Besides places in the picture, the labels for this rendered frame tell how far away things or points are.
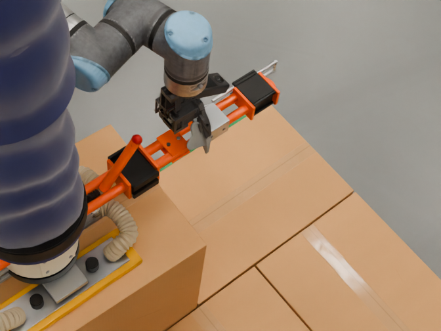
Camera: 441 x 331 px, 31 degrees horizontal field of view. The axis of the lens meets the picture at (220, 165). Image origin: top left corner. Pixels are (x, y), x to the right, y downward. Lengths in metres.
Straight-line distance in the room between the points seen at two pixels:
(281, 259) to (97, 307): 0.69
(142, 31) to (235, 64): 1.77
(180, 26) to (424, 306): 1.17
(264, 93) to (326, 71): 1.49
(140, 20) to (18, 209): 0.44
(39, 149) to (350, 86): 2.20
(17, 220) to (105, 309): 0.40
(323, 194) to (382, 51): 1.22
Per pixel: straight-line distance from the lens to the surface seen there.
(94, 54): 1.50
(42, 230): 1.48
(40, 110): 1.18
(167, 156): 1.77
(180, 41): 1.50
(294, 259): 2.28
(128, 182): 1.71
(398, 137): 3.24
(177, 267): 1.82
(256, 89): 1.87
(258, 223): 2.31
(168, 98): 1.64
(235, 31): 3.41
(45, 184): 1.36
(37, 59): 1.09
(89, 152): 1.94
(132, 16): 1.55
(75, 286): 1.74
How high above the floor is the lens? 2.60
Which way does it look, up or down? 59 degrees down
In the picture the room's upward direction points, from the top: 9 degrees clockwise
